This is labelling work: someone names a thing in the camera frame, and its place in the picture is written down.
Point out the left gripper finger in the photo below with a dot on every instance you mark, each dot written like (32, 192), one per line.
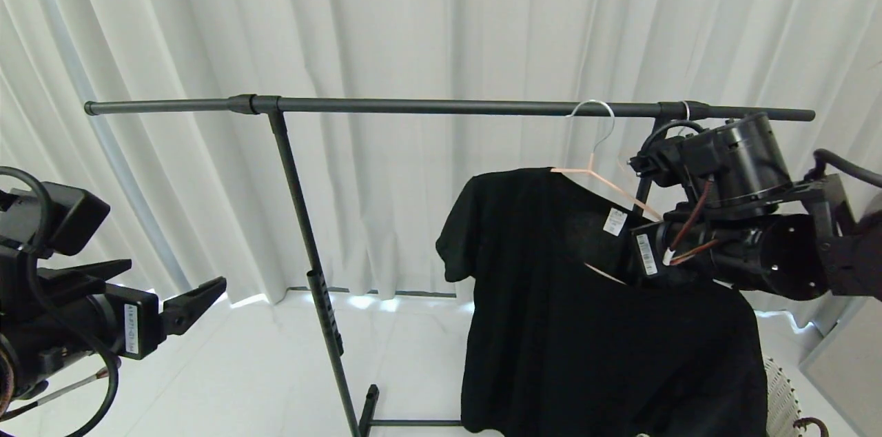
(186, 306)
(76, 276)

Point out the white curtain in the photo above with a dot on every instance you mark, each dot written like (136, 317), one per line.
(413, 9)

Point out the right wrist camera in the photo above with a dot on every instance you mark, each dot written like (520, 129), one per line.
(675, 158)

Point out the pink clothes hanger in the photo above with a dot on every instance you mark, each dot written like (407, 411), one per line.
(685, 109)
(596, 102)

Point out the black T-shirt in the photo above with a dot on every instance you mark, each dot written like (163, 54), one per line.
(586, 354)

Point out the black clothes rack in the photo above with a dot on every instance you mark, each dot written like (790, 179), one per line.
(448, 106)

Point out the white laundry basket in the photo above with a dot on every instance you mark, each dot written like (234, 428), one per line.
(775, 395)

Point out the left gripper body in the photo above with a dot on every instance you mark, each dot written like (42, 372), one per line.
(131, 320)

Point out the pale grey cabinet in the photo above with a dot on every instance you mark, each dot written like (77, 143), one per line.
(851, 375)

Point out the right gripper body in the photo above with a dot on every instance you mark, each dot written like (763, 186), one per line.
(744, 258)

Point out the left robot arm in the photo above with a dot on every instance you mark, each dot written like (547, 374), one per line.
(14, 354)

